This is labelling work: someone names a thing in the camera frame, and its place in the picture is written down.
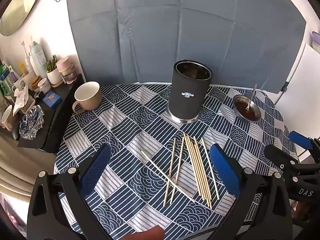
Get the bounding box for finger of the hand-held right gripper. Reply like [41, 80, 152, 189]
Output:
[289, 131, 320, 155]
[264, 144, 300, 170]

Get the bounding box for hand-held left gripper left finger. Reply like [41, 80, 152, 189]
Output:
[27, 143, 112, 240]

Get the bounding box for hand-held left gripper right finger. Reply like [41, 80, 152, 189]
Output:
[209, 144, 293, 240]

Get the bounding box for group of chopsticks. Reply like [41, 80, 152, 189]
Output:
[141, 132, 220, 209]

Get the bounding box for black cylindrical utensil holder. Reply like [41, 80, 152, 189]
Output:
[166, 60, 214, 123]

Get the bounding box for person's right hand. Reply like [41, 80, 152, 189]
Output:
[294, 202, 320, 222]

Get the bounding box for blue white patterned tablecloth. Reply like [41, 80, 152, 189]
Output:
[54, 82, 300, 240]

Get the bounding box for small metal sauce dish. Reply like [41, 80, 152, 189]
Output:
[233, 94, 262, 123]

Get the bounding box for metal spoon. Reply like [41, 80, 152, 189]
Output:
[245, 84, 258, 112]

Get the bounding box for black side shelf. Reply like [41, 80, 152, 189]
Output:
[17, 74, 85, 153]

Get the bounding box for white board panel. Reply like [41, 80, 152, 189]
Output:
[275, 43, 320, 105]

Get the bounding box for beige ceramic mug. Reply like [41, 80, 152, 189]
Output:
[72, 81, 103, 113]

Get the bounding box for crumpled foil wrapper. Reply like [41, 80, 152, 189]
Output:
[19, 105, 45, 139]

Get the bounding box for small blue box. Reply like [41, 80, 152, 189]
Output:
[42, 92, 62, 109]

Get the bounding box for reddish brown rounded object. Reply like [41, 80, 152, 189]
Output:
[124, 225, 165, 240]

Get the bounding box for round silver tin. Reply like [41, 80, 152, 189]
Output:
[37, 78, 52, 93]

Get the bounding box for small potted succulent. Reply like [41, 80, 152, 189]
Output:
[46, 54, 63, 85]

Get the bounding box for pink lidded jar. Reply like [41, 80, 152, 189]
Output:
[56, 57, 78, 84]

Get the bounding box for cream mug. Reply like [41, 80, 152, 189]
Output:
[1, 105, 18, 131]

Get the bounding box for crumpled white tissue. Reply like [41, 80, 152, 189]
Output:
[12, 85, 35, 114]

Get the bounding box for white patterned mug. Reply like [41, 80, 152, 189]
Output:
[12, 76, 30, 93]

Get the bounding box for pale green spray bottle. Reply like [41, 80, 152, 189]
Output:
[30, 41, 48, 78]

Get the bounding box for green packets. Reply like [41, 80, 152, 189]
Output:
[0, 64, 13, 96]

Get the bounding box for white electric toothbrush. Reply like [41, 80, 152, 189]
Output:
[21, 41, 33, 73]

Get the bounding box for oval wall mirror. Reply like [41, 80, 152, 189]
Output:
[0, 0, 48, 37]

